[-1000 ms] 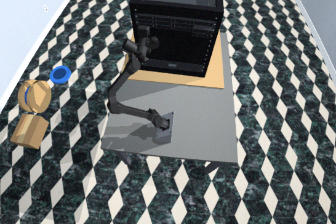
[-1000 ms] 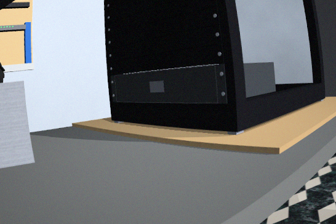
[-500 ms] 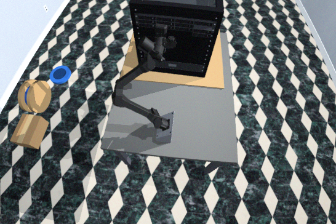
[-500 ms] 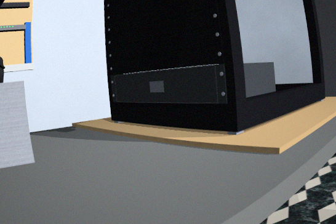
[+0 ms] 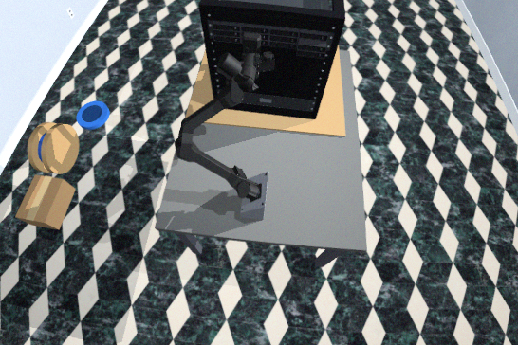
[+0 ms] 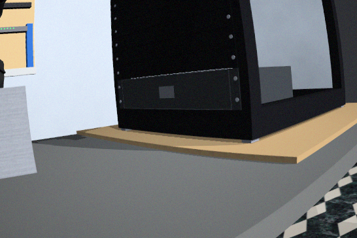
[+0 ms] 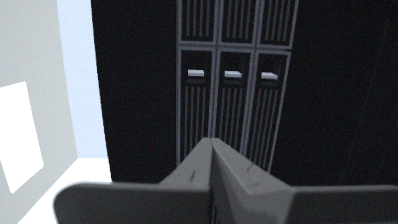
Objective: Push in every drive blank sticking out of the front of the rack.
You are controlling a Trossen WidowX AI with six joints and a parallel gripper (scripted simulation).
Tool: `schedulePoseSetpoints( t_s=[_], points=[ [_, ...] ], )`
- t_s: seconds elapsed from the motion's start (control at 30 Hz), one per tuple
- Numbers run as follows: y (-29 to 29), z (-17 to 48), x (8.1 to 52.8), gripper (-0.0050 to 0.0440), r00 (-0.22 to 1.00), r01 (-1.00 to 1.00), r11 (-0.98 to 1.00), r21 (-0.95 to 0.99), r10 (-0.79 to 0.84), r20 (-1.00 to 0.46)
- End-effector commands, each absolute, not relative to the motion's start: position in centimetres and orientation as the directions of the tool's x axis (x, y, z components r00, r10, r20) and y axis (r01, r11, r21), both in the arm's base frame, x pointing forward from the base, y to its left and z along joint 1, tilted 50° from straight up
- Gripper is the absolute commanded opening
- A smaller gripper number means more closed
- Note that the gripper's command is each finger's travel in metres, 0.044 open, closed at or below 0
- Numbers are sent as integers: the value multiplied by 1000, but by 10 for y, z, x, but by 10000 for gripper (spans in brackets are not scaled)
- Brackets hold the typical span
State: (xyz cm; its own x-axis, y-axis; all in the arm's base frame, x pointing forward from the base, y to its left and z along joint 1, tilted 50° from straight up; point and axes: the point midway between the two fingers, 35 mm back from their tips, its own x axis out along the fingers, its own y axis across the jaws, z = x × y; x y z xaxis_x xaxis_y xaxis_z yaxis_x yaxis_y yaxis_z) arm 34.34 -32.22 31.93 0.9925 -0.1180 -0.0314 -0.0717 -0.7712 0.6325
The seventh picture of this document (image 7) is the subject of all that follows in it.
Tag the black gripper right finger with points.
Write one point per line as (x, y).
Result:
(246, 194)

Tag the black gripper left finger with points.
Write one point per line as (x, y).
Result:
(98, 202)

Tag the black server rack frame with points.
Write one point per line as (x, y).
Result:
(339, 120)

